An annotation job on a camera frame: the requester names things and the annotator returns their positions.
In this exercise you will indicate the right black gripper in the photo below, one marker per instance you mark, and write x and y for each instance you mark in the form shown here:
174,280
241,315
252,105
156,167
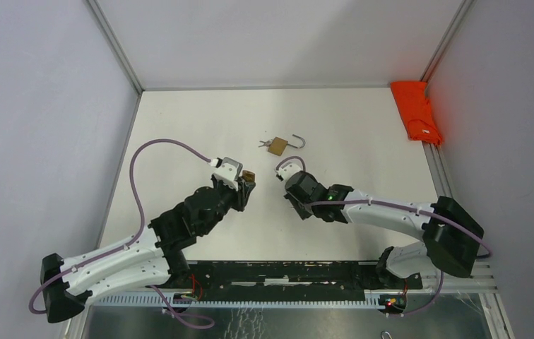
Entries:
302,213

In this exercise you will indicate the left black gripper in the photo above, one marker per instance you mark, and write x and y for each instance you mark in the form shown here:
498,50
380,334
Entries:
241,195

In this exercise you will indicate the small brass padlock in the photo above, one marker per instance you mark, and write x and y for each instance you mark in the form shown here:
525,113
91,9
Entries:
248,176

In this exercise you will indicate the large brass padlock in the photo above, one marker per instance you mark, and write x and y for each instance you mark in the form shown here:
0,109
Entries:
279,145

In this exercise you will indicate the silver keys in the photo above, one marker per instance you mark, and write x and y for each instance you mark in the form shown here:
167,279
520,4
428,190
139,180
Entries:
265,143

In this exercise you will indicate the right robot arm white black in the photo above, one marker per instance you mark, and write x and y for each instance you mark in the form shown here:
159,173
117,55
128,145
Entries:
447,237

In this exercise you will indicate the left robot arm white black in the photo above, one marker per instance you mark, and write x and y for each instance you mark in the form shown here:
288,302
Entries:
152,257

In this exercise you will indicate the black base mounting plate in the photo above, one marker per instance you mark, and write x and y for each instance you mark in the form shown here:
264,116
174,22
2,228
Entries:
288,281

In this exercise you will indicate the orange folded cloth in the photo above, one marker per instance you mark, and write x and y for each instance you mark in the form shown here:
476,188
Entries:
416,111

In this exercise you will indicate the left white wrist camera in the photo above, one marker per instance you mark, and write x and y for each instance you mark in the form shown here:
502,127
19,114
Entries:
227,171

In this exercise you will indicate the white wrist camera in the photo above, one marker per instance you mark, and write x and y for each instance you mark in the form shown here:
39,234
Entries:
286,171
227,171

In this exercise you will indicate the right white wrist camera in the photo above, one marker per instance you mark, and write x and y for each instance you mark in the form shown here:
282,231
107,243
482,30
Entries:
286,171

